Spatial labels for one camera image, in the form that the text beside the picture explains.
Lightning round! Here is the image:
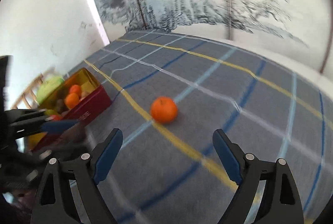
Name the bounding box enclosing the small orange tangerine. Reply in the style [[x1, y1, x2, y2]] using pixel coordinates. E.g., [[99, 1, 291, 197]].
[[64, 93, 80, 109]]

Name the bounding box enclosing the red tomato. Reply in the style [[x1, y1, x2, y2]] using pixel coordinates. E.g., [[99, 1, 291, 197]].
[[50, 115, 62, 121]]

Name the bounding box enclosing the green round fruit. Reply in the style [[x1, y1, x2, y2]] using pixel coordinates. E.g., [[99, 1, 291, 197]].
[[44, 109, 58, 116]]

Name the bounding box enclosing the dark passion fruit large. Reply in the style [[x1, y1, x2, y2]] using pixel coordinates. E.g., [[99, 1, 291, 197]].
[[55, 99, 66, 113]]

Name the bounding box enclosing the red gold metal tin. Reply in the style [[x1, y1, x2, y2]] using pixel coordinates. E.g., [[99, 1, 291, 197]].
[[27, 67, 112, 153]]

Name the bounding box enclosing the bamboo chair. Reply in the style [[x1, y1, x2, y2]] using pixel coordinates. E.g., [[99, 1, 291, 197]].
[[11, 68, 54, 109]]

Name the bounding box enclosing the green tissue pack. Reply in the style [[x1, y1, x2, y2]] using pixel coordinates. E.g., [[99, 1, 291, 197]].
[[36, 76, 64, 104]]

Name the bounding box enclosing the blue plaid tablecloth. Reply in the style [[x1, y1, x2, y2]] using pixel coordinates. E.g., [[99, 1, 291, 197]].
[[65, 31, 332, 223]]

